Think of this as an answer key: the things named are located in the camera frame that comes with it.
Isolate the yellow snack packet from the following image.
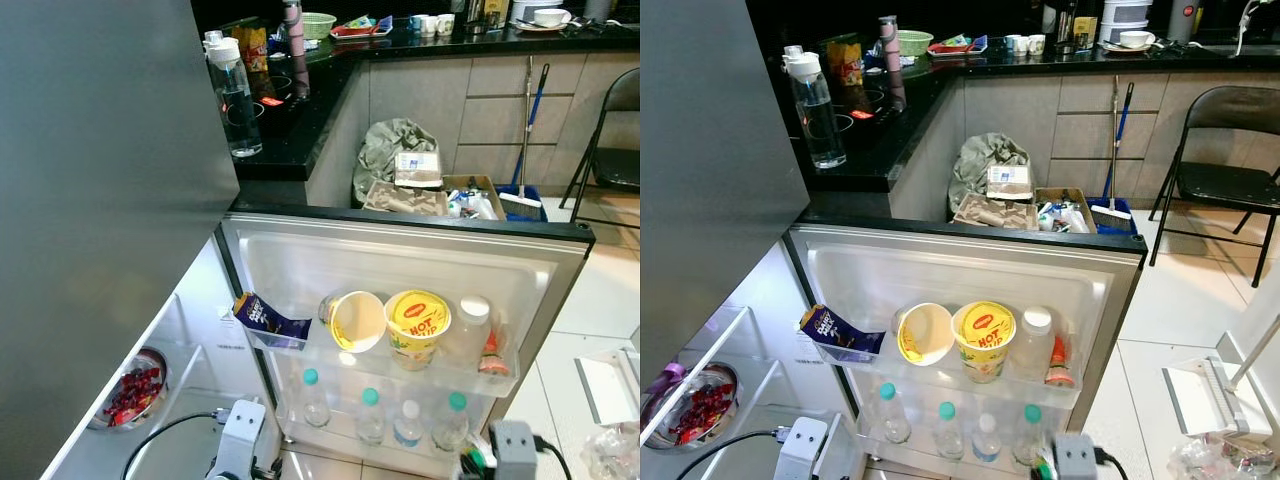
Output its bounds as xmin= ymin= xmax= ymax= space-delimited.
xmin=231 ymin=22 xmax=270 ymax=74
xmin=824 ymin=37 xmax=865 ymax=89

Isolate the black induction hob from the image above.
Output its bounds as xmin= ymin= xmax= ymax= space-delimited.
xmin=222 ymin=60 xmax=313 ymax=141
xmin=800 ymin=75 xmax=906 ymax=151

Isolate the parcel with white label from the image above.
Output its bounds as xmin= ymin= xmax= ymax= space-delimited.
xmin=392 ymin=150 xmax=445 ymax=190
xmin=984 ymin=163 xmax=1037 ymax=202

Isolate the red tray with items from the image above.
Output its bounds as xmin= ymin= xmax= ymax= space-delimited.
xmin=926 ymin=33 xmax=990 ymax=57
xmin=329 ymin=14 xmax=394 ymax=41

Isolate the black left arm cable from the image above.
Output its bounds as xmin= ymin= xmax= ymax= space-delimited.
xmin=121 ymin=408 xmax=229 ymax=480
xmin=674 ymin=428 xmax=788 ymax=480

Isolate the kitchen counter black top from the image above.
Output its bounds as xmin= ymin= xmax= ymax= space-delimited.
xmin=745 ymin=0 xmax=1280 ymax=223
xmin=190 ymin=0 xmax=641 ymax=213

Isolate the clear water bottle white lid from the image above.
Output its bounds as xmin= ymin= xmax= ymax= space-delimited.
xmin=782 ymin=44 xmax=848 ymax=170
xmin=204 ymin=36 xmax=264 ymax=159

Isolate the blue handled broom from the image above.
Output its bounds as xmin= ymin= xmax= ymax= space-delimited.
xmin=1089 ymin=81 xmax=1137 ymax=229
xmin=497 ymin=62 xmax=552 ymax=219

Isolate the white capped blue label bottle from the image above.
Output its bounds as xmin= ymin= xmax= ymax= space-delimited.
xmin=392 ymin=400 xmax=426 ymax=449
xmin=971 ymin=412 xmax=1004 ymax=464

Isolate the yellow cup noodle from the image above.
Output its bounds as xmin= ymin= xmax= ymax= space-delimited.
xmin=949 ymin=299 xmax=1018 ymax=385
xmin=384 ymin=289 xmax=452 ymax=372
xmin=891 ymin=301 xmax=957 ymax=368
xmin=319 ymin=290 xmax=388 ymax=354

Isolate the blue dustpan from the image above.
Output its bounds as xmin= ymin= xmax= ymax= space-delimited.
xmin=1093 ymin=197 xmax=1140 ymax=237
xmin=498 ymin=185 xmax=550 ymax=223

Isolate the fridge door with shelves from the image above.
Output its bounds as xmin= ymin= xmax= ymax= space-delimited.
xmin=214 ymin=205 xmax=597 ymax=479
xmin=784 ymin=214 xmax=1150 ymax=480

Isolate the purple chocolate bar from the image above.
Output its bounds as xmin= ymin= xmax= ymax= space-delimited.
xmin=797 ymin=303 xmax=887 ymax=364
xmin=232 ymin=291 xmax=312 ymax=350

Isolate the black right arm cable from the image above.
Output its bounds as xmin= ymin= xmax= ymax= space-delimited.
xmin=1094 ymin=446 xmax=1132 ymax=480
xmin=533 ymin=436 xmax=574 ymax=480

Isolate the grey fridge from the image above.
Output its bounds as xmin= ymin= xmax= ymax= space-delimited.
xmin=640 ymin=0 xmax=863 ymax=480
xmin=0 ymin=0 xmax=286 ymax=480

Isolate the grey green sack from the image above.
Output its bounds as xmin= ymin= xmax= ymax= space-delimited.
xmin=351 ymin=117 xmax=440 ymax=208
xmin=947 ymin=132 xmax=1032 ymax=218

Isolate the steel bowl of red food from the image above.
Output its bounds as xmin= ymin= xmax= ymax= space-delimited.
xmin=88 ymin=346 xmax=171 ymax=432
xmin=648 ymin=361 xmax=742 ymax=449

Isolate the white faucet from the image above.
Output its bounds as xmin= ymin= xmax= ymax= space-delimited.
xmin=1234 ymin=0 xmax=1267 ymax=57

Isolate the white long handled dustpan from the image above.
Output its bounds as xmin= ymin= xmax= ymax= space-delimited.
xmin=1161 ymin=314 xmax=1280 ymax=438
xmin=571 ymin=344 xmax=641 ymax=428

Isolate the red capped sauce bottle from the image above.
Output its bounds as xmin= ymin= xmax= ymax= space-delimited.
xmin=1043 ymin=335 xmax=1077 ymax=390
xmin=478 ymin=330 xmax=511 ymax=377

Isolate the cardboard box of bottles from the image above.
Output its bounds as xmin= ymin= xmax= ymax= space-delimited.
xmin=444 ymin=174 xmax=508 ymax=222
xmin=1034 ymin=186 xmax=1099 ymax=235

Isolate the teal capped small bottle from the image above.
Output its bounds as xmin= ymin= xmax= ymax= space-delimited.
xmin=432 ymin=392 xmax=472 ymax=452
xmin=1012 ymin=403 xmax=1050 ymax=467
xmin=931 ymin=401 xmax=967 ymax=462
xmin=355 ymin=388 xmax=388 ymax=447
xmin=874 ymin=381 xmax=912 ymax=445
xmin=299 ymin=368 xmax=332 ymax=429

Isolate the clear plastic bag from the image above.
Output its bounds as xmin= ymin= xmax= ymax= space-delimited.
xmin=579 ymin=424 xmax=641 ymax=480
xmin=1167 ymin=429 xmax=1280 ymax=480

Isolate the pink tumbler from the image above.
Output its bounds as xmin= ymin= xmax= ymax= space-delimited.
xmin=877 ymin=14 xmax=904 ymax=73
xmin=282 ymin=0 xmax=307 ymax=58

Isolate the white capped clear bottle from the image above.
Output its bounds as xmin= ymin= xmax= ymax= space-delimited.
xmin=444 ymin=294 xmax=494 ymax=368
xmin=1009 ymin=305 xmax=1060 ymax=382

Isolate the black folding chair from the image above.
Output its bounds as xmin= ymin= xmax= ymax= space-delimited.
xmin=557 ymin=66 xmax=641 ymax=233
xmin=1147 ymin=84 xmax=1280 ymax=290

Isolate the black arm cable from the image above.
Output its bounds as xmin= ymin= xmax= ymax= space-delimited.
xmin=121 ymin=408 xmax=229 ymax=480
xmin=533 ymin=436 xmax=574 ymax=480
xmin=674 ymin=428 xmax=788 ymax=480
xmin=1094 ymin=446 xmax=1132 ymax=480

